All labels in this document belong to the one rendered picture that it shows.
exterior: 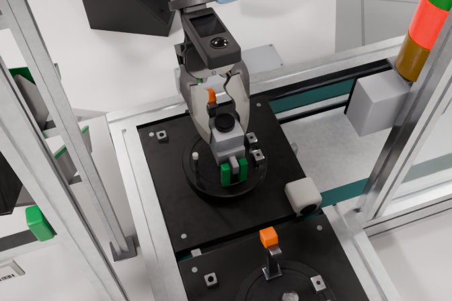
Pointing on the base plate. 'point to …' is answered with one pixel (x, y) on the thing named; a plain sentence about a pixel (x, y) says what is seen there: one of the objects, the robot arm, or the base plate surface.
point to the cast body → (227, 140)
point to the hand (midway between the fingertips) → (226, 132)
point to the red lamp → (426, 23)
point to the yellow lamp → (411, 58)
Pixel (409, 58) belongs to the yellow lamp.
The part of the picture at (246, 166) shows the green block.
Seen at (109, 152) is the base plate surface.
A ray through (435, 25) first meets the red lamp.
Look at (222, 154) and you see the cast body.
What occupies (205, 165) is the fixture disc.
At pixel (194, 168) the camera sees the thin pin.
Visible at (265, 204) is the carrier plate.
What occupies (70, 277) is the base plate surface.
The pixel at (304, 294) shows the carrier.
